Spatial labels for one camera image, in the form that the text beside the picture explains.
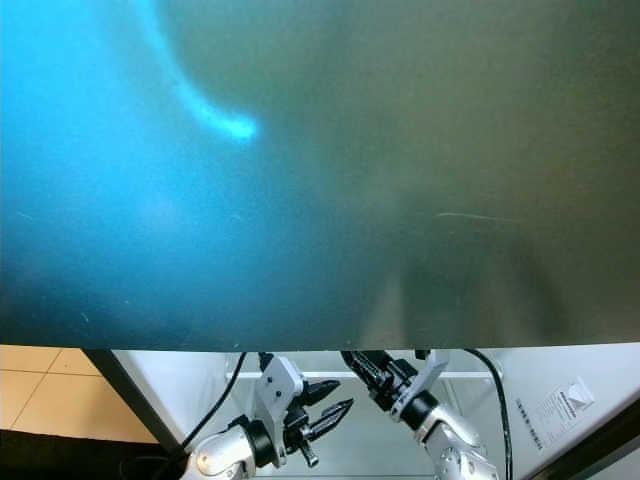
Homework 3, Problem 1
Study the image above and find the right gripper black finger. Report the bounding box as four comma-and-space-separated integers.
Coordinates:
362, 350, 401, 396
339, 350, 383, 389

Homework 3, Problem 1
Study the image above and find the white label sticker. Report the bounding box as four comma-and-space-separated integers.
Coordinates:
513, 377, 598, 450

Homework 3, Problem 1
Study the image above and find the silver freezer compartment door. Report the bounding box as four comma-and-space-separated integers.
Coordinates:
0, 0, 640, 354

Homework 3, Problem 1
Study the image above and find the black mat with white stripe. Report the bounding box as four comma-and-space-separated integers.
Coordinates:
0, 429, 193, 480

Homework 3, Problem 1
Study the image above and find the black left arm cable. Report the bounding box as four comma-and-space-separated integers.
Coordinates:
118, 351, 253, 473

